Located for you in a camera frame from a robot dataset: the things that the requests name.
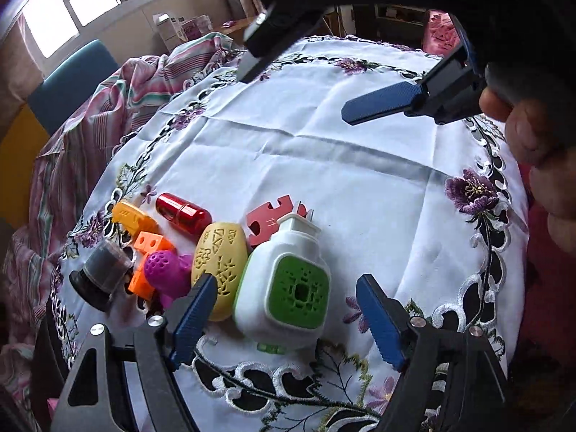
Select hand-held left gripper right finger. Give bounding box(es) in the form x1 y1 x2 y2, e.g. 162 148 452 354
355 274 511 432

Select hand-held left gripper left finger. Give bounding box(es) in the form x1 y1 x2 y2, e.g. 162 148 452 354
49 274 219 432

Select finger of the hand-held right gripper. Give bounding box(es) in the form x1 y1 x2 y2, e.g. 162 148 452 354
341 13 487 126
237 0 333 84

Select purple perforated plastic toy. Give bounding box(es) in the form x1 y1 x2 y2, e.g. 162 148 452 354
144 251 195 310

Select white green plug-in device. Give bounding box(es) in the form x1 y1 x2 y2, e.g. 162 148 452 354
233 211 331 354

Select yellow perforated oval case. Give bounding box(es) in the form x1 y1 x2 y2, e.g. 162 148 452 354
191 221 249 322

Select orange linked cubes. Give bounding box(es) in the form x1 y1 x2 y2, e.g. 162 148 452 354
127 231 176 300

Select dark jar with black lid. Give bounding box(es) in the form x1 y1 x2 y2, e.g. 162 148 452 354
69 238 133 312

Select orange-yellow plastic clip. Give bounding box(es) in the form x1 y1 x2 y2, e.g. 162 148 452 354
112 200 159 239

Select person's right hand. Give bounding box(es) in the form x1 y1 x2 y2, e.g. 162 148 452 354
478 60 576 246

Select pink floral cloth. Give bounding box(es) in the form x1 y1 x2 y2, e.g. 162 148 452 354
423 9 464 57

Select pink cardboard box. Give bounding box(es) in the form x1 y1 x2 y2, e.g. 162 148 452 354
180 15 213 41

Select white embroidered floral tablecloth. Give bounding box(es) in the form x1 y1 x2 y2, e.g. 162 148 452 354
47 36 532 432

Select red lipstick tube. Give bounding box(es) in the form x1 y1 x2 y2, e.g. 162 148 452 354
155 192 212 238

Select white cardboard box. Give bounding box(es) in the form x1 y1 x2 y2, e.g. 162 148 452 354
153 13 190 52

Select red puzzle piece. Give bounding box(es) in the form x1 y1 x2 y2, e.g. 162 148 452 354
245 195 316 249

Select window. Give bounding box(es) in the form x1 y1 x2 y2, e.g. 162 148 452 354
18 0 235 59

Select blue chair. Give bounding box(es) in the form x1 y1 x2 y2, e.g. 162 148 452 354
28 39 120 136

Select pink striped blanket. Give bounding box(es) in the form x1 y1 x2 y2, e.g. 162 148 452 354
0 31 235 415

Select yellow panel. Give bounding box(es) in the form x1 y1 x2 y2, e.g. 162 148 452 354
0 108 50 230

